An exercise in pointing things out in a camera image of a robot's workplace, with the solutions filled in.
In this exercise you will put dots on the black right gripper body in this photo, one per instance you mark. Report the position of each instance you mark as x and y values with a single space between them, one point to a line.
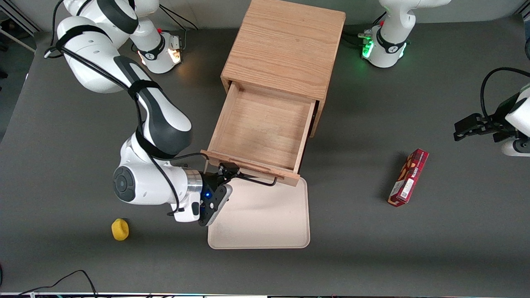
211 181

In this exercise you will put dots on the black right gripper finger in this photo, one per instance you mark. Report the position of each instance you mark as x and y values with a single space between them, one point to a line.
228 178
228 168

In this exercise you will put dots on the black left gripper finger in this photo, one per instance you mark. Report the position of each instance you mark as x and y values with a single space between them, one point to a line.
468 122
466 135

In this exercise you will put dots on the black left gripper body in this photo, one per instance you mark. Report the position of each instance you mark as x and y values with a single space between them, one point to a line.
495 121

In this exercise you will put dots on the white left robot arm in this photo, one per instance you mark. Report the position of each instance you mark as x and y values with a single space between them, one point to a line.
393 37

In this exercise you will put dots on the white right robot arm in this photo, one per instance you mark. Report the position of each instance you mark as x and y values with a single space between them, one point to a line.
165 120

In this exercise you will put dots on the wooden drawer cabinet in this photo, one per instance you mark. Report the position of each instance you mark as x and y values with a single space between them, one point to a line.
285 45

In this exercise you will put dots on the beige rectangular tray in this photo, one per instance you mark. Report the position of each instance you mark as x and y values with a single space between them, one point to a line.
265 219

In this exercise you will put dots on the red snack box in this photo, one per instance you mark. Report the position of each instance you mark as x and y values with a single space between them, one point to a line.
409 178

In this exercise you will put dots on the yellow lemon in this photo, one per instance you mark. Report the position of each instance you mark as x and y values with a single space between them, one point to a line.
120 229

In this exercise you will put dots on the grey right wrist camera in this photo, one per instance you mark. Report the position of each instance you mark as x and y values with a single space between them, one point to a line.
220 203

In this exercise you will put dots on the grey metal frame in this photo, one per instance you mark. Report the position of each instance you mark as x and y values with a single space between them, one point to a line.
18 18

